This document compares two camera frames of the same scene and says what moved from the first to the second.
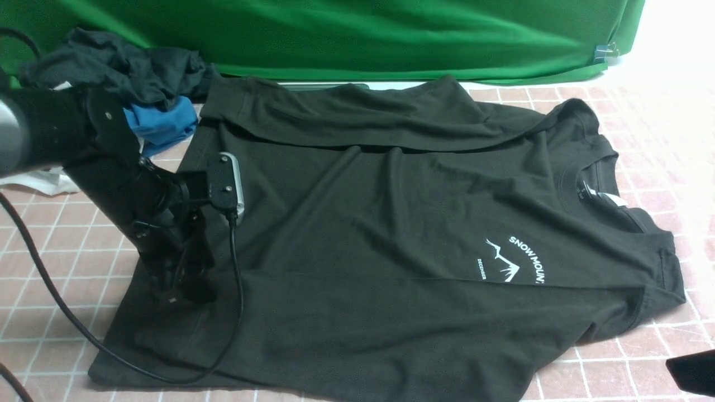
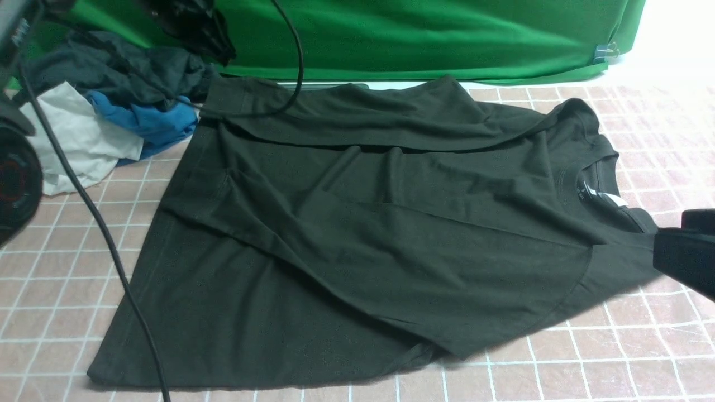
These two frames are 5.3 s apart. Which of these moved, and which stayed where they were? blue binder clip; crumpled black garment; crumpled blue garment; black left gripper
Moved: black left gripper
Stayed: blue binder clip; crumpled blue garment; crumpled black garment
